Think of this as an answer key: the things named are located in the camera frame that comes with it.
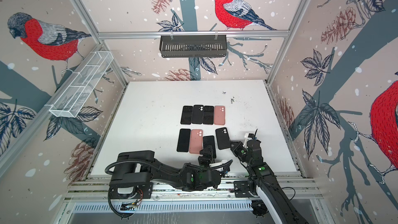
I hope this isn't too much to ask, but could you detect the black bare phone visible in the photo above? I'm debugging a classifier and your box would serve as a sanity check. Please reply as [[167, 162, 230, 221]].
[[203, 135, 217, 159], [176, 129, 191, 152], [203, 105, 215, 125]]

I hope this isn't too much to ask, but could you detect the pink phone case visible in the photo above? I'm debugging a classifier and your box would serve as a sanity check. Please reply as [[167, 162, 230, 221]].
[[214, 105, 226, 125]]

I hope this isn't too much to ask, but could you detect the purple phone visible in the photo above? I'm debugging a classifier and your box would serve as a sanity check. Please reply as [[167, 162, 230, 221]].
[[180, 106, 193, 125]]

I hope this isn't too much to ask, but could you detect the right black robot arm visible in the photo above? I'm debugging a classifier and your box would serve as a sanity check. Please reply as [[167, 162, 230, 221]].
[[231, 139, 308, 224]]

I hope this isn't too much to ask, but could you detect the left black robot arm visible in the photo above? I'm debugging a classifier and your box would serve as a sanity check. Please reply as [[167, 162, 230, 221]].
[[105, 150, 233, 199]]

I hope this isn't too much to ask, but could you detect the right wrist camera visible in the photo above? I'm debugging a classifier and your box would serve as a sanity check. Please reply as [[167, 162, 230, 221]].
[[243, 133, 256, 147]]

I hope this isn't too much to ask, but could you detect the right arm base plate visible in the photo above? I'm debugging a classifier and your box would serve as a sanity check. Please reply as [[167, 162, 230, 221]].
[[233, 180, 277, 199]]

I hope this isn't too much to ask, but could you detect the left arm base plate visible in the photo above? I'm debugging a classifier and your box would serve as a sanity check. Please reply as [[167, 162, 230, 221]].
[[108, 183, 153, 200]]

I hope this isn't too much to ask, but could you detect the right thin black cable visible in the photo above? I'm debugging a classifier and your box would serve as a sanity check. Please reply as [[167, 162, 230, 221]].
[[279, 186, 296, 201]]

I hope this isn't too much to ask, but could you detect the left corrugated black cable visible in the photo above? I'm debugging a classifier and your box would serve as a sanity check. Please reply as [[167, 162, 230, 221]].
[[105, 158, 234, 219]]

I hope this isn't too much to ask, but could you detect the black wire wall basket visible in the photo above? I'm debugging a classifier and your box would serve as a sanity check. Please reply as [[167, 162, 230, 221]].
[[159, 35, 227, 58]]

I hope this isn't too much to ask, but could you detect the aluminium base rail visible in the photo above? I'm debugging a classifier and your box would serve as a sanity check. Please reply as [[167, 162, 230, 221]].
[[65, 174, 323, 201]]

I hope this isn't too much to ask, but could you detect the white mesh wall tray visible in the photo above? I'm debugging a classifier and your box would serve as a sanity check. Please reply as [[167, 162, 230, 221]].
[[49, 51, 114, 118]]

